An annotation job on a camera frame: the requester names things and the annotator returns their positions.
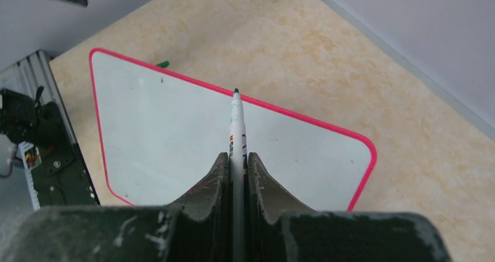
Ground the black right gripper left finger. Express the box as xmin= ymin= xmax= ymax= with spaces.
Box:
xmin=1 ymin=153 xmax=231 ymax=261

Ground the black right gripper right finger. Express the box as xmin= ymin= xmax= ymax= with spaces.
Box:
xmin=247 ymin=153 xmax=451 ymax=261

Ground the green white marker pen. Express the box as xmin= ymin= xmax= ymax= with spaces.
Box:
xmin=229 ymin=89 xmax=247 ymax=261

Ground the red-edged whiteboard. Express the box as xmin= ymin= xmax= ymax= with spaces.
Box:
xmin=89 ymin=48 xmax=377 ymax=211

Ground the green marker cap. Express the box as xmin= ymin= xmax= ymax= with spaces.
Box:
xmin=156 ymin=61 xmax=169 ymax=68

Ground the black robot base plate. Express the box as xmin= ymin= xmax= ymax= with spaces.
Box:
xmin=1 ymin=87 xmax=100 ymax=207

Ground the white slotted cable duct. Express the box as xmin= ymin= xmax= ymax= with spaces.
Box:
xmin=18 ymin=142 xmax=41 ymax=211

